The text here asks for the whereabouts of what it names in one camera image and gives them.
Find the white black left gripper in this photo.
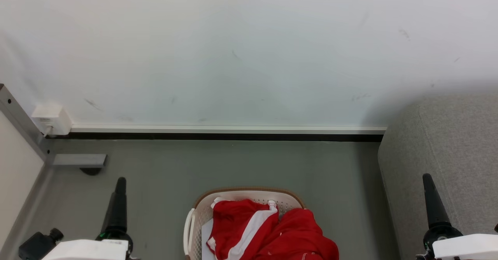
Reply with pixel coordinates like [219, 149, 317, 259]
[42, 177, 134, 260]

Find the grey fabric sofa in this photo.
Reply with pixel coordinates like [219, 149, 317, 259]
[377, 92, 498, 260]

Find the white laundry basket brown rim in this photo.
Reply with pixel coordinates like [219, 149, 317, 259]
[183, 187, 308, 260]

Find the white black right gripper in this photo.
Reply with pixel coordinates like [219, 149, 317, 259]
[416, 173, 498, 260]

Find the white wall power adapter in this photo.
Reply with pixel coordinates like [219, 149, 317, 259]
[31, 104, 73, 137]

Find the grey frame foot bar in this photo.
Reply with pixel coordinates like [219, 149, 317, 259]
[53, 153, 108, 176]

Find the grey metal frame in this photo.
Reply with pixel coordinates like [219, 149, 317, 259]
[0, 84, 56, 260]

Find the white baseboard strip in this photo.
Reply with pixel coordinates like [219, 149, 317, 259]
[70, 125, 388, 135]

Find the white liner sheet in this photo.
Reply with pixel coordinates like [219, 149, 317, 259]
[201, 218, 217, 260]

